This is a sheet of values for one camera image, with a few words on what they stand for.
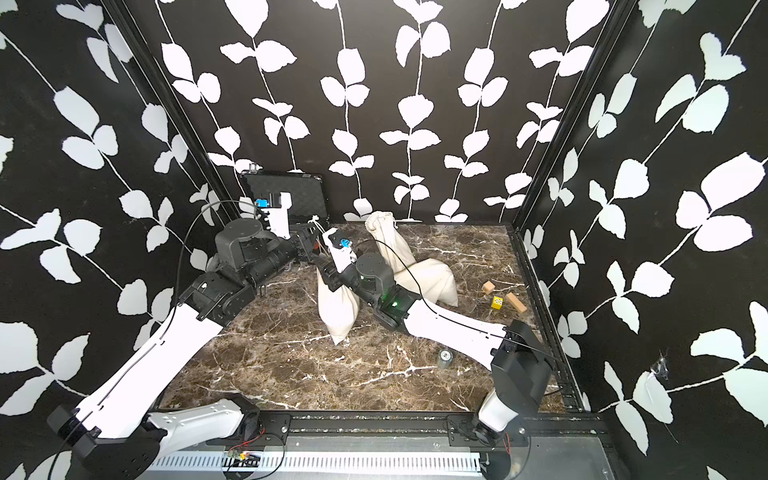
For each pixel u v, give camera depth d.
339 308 0.83
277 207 0.55
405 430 0.75
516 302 0.98
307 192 1.05
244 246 0.46
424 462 0.70
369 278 0.54
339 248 0.58
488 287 1.01
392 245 0.90
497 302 0.95
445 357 0.80
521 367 0.43
